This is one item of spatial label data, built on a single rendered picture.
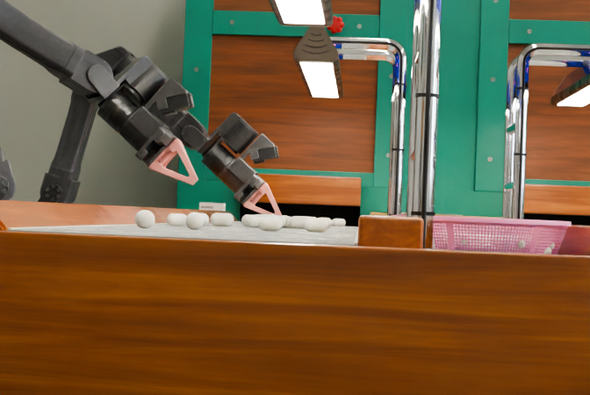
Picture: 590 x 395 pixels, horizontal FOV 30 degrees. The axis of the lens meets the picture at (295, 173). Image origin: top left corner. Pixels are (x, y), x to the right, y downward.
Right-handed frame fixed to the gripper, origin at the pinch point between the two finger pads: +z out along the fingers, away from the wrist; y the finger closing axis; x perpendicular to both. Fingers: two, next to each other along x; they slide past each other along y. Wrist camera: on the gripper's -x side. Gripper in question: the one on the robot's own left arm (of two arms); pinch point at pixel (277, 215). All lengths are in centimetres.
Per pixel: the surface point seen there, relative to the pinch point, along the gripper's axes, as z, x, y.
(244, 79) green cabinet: -31, -18, 42
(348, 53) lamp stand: -12.5, -35.5, -1.0
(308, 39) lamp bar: -15.9, -28.2, -37.9
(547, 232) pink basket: 33, -28, -72
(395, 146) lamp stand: 8.3, -26.7, -16.1
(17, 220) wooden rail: -11, 11, -135
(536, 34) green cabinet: 14, -75, 39
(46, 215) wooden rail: -11, 11, -125
